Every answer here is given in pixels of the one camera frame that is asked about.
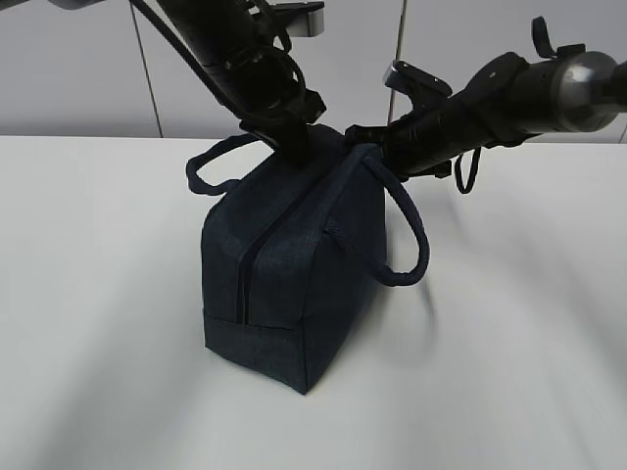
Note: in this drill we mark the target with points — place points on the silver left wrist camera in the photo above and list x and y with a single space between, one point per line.
300 19

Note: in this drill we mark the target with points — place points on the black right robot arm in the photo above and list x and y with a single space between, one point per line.
504 104

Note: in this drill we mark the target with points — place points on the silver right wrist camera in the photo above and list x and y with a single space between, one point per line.
422 88

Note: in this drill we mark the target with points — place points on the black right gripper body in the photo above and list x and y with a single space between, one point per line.
413 145

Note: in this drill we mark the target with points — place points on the navy blue lunch bag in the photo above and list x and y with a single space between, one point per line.
291 255

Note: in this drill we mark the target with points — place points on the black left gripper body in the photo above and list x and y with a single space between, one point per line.
266 90

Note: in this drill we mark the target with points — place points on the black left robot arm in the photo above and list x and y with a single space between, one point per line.
196 29

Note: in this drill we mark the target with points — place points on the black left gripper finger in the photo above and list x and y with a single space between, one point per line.
293 141

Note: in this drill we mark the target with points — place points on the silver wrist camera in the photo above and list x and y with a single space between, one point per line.
422 88
300 19

